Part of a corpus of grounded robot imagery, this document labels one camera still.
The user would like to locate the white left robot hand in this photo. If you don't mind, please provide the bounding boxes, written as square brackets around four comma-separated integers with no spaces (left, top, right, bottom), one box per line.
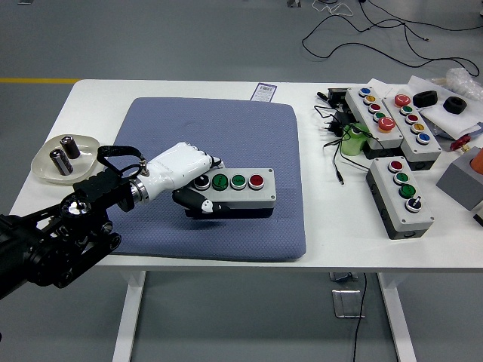
[143,141,229,216]

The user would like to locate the grey four-control button box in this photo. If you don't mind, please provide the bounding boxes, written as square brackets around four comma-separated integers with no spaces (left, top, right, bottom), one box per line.
[365,156,434,241]
[183,164,277,219]

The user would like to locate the grey five-button box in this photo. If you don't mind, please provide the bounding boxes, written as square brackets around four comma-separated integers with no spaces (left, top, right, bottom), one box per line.
[381,93,442,171]
[345,87,404,159]

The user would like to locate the blue-grey textured mat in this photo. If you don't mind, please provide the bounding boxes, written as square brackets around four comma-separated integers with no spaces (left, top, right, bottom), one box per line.
[107,97,306,263]

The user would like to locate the white shallow dish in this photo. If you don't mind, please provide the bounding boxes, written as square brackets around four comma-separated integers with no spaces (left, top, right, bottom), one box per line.
[30,134,101,186]

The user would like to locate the black metal cylinder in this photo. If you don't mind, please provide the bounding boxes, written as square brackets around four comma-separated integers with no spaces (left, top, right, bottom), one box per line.
[50,149,72,176]
[61,137,80,159]

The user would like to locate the purple label card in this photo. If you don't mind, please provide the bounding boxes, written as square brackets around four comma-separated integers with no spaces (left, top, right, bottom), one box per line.
[251,82,277,102]

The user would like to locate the white table leg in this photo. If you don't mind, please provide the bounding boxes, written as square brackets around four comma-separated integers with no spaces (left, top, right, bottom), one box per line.
[377,271,416,362]
[112,270,146,362]

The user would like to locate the black electronic device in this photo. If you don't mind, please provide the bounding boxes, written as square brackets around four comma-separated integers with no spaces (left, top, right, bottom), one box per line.
[326,87,350,109]

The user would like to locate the green plastic cylinder piece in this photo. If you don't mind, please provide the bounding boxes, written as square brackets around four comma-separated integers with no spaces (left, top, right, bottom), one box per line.
[340,126,371,156]

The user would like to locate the metal floor plate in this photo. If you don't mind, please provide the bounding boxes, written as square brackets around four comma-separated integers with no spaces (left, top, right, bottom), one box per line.
[331,288,366,320]

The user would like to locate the white paper sheet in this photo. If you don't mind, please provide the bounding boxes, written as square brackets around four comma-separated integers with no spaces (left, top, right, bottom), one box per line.
[405,75,483,141]

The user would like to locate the grey block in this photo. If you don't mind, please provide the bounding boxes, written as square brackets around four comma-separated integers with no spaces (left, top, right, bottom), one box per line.
[435,145,483,212]

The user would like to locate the clear bubble wrap bag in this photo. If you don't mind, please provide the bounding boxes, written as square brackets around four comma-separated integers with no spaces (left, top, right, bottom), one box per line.
[444,67,483,100]

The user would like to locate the black plug with cord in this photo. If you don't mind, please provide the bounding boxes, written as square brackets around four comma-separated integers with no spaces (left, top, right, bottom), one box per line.
[313,103,373,186]

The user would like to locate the black cable under table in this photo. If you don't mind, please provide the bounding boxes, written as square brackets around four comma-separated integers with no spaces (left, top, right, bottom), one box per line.
[349,271,368,362]

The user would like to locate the white floor cable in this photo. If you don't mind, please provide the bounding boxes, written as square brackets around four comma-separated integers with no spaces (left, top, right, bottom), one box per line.
[312,0,354,17]

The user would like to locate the black foam ring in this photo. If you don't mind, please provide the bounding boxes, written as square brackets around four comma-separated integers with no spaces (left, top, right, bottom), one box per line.
[442,96,467,113]
[411,90,438,109]

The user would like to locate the black floor cable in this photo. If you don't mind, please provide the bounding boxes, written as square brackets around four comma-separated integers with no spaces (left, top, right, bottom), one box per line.
[301,0,480,76]

